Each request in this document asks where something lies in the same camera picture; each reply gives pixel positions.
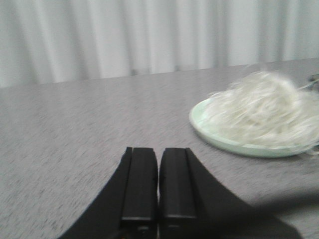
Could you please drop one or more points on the translucent white vermicelli bundle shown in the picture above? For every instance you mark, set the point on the translucent white vermicelli bundle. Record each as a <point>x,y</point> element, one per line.
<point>262,84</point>

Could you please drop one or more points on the light green round plate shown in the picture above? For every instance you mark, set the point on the light green round plate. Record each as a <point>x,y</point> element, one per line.
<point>224,142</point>

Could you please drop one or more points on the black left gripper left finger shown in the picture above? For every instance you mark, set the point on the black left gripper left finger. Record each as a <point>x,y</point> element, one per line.
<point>126,207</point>

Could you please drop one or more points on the white pleated curtain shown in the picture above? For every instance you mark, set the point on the white pleated curtain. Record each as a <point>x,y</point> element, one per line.
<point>53,41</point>

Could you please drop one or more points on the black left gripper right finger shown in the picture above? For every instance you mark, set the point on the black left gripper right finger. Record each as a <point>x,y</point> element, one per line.
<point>191,200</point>

